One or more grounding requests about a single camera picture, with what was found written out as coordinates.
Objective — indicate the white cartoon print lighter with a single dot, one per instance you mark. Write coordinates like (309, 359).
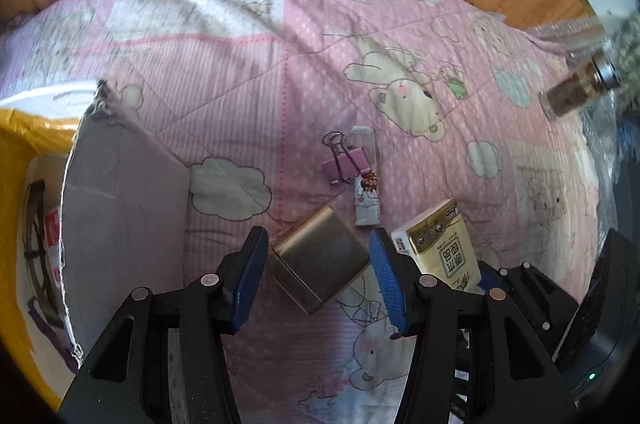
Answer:
(366, 201)

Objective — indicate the pink printed blanket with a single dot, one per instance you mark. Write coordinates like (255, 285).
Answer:
(250, 78)

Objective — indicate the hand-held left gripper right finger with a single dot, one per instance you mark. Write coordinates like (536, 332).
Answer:
(390, 284)

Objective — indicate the red white packet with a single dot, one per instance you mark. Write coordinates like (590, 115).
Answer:
(52, 231)

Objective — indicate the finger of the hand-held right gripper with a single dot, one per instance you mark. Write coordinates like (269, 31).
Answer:
(540, 304)

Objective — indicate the tissue pack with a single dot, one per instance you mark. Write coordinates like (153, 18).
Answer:
(440, 244)

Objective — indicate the camouflage cloth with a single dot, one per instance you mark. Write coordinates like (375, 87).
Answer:
(625, 48)

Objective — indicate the clear plastic cap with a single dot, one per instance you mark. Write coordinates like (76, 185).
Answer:
(364, 143)

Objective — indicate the glass jar with metal lid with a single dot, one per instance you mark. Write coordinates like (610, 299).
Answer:
(575, 86)

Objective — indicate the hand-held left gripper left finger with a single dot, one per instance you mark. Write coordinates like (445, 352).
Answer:
(248, 279)

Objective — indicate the bubble wrap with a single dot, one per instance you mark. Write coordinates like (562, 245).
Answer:
(600, 143)

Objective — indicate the gold metal box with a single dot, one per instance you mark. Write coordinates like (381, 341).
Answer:
(320, 254)

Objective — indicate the purple binder clip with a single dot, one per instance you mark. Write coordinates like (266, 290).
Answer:
(340, 168)

